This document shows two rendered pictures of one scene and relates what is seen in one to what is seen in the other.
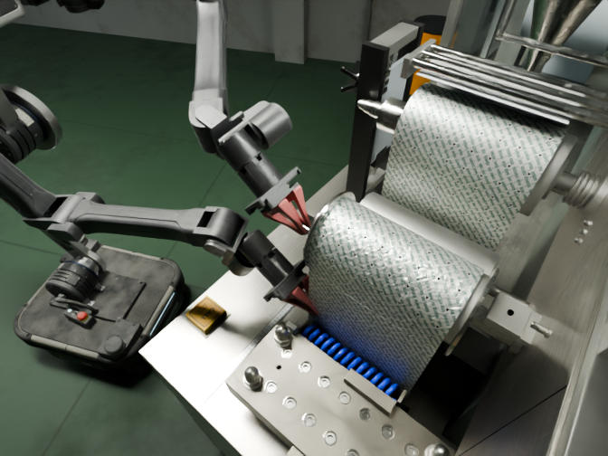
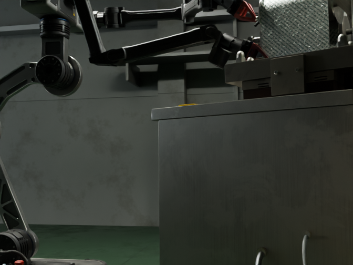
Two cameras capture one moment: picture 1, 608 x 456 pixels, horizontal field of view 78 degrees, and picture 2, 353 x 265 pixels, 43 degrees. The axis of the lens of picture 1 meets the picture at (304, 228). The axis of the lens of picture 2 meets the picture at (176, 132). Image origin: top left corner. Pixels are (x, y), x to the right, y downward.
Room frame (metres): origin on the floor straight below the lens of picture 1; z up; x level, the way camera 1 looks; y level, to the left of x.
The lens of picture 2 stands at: (-1.16, 0.39, 0.71)
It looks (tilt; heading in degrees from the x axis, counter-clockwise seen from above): 4 degrees up; 357
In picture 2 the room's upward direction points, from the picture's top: 1 degrees counter-clockwise
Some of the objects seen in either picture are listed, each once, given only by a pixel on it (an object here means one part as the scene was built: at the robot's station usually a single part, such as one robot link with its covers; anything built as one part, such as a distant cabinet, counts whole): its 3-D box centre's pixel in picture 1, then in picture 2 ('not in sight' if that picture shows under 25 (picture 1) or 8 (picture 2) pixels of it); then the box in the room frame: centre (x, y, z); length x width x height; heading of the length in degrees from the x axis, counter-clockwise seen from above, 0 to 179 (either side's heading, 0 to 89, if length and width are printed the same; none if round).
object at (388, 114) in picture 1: (398, 118); not in sight; (0.63, -0.18, 1.34); 0.06 x 0.06 x 0.06; 52
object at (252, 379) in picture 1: (251, 375); (240, 58); (0.25, 0.09, 1.05); 0.04 x 0.04 x 0.04
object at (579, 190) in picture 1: (574, 187); not in sight; (0.44, -0.43, 1.34); 0.07 x 0.07 x 0.07; 52
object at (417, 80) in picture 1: (427, 58); not in sight; (3.22, -1.07, 0.28); 0.37 x 0.36 x 0.57; 75
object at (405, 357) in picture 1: (361, 332); (294, 44); (0.30, -0.10, 1.11); 0.23 x 0.01 x 0.18; 52
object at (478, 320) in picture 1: (498, 327); not in sight; (0.24, -0.27, 1.25); 0.07 x 0.04 x 0.04; 52
